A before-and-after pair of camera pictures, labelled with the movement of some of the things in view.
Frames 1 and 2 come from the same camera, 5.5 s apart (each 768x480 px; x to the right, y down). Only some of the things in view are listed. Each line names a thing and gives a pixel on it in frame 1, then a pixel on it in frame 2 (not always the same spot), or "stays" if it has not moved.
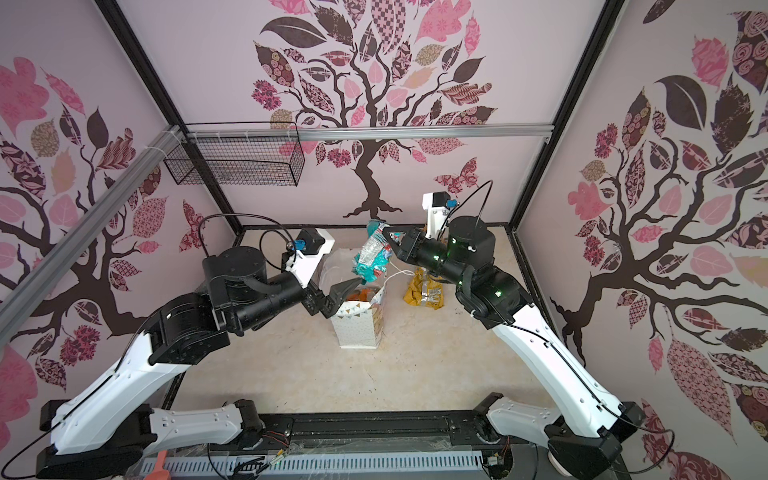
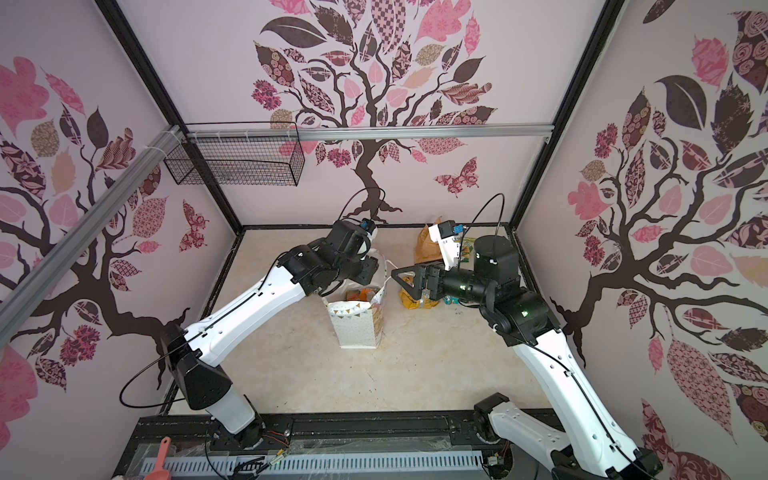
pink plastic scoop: [159, 473] stays
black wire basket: [247, 161] stays
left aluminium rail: [19, 296] stays
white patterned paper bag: [358, 322] stays
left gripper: [315, 300] to [370, 264]
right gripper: [411, 248] to [436, 272]
